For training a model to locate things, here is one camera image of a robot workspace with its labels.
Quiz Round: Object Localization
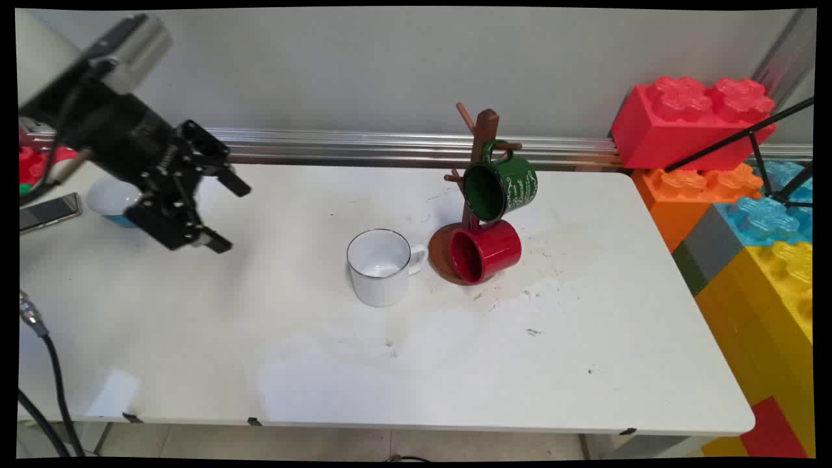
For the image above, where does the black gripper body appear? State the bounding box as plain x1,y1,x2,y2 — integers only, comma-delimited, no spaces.
19,68,187,190

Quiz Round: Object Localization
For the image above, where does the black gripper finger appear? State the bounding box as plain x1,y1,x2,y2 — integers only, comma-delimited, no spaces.
123,177,233,254
177,120,252,198

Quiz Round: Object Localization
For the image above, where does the green enamel mug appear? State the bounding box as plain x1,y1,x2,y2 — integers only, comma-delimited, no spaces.
461,139,539,222

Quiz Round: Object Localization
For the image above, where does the blue bowl white inside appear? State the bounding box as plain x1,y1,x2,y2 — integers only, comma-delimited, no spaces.
86,174,145,228

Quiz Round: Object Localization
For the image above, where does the flat red toy block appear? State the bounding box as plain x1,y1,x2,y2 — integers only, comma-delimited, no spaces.
19,146,82,186

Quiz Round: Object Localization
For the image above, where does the black smartphone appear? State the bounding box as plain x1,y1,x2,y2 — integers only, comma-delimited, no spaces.
19,192,83,235

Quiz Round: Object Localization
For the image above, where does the white enamel mug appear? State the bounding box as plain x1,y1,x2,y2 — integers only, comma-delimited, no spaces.
346,229,428,307

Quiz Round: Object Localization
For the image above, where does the brown wooden mug tree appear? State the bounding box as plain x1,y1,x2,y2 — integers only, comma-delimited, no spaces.
428,102,523,285

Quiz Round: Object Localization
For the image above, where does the red enamel mug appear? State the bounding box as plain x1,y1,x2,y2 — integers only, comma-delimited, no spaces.
448,220,523,285

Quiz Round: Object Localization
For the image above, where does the big red toy brick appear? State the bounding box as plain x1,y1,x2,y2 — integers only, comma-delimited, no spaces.
611,76,777,171

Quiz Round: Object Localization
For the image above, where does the big orange toy brick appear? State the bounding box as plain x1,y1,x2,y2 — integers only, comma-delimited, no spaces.
632,162,764,253

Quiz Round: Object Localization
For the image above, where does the big grey toy brick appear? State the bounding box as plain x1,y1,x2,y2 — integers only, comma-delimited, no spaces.
673,205,745,296

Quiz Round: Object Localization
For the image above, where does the black tripod stand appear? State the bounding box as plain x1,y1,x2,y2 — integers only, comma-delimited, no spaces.
664,96,814,209

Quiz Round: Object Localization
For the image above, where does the big light blue toy brick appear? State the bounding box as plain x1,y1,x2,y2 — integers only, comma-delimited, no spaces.
715,161,813,248

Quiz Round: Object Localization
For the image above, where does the big yellow toy brick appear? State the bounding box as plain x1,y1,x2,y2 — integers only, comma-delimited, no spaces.
695,242,814,458

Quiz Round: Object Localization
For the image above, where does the slanted aluminium profile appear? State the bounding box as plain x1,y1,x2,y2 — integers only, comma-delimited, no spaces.
751,10,816,98

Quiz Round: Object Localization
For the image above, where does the small red toy brick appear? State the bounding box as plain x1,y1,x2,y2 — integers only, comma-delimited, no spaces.
740,396,809,459

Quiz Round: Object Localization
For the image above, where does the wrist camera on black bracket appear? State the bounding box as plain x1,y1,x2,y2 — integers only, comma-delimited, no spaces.
78,14,174,95

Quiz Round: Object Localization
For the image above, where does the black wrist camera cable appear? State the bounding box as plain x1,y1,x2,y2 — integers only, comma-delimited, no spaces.
19,130,75,207

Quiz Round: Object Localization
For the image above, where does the aluminium wall rail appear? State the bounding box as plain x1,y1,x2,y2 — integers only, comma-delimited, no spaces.
26,127,813,171

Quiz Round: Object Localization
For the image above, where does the black cable with metal connector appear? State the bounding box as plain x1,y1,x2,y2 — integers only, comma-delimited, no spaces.
18,291,85,458

